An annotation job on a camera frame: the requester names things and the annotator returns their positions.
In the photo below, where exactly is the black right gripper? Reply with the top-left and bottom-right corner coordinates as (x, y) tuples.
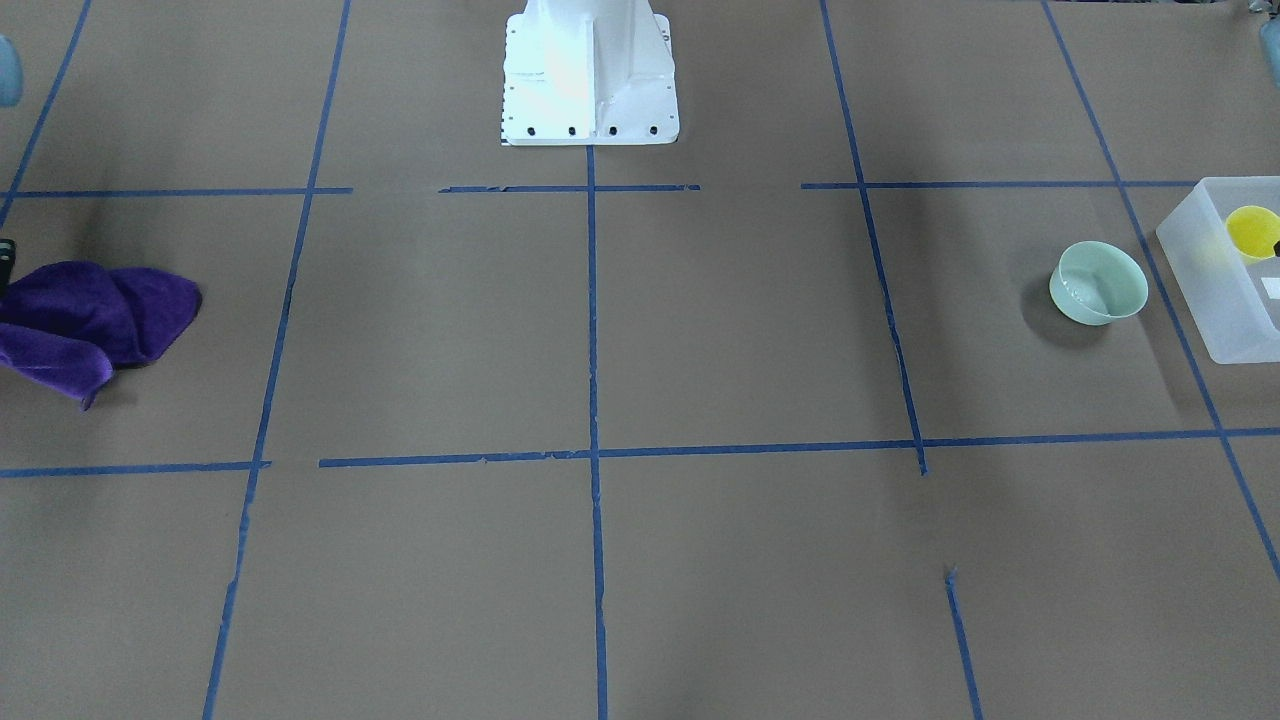
(0, 238), (17, 296)

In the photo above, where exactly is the yellow plastic cup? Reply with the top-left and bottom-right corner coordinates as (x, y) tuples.
(1224, 205), (1279, 265)

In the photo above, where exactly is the purple cloth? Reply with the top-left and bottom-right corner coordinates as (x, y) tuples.
(1, 261), (204, 410)

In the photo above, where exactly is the translucent white plastic box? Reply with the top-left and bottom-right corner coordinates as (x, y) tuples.
(1156, 176), (1279, 365)

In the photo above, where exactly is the pale green ceramic bowl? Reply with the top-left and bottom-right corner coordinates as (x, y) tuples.
(1048, 241), (1149, 327)

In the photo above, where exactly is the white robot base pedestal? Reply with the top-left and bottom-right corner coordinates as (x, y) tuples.
(500, 1), (681, 147)

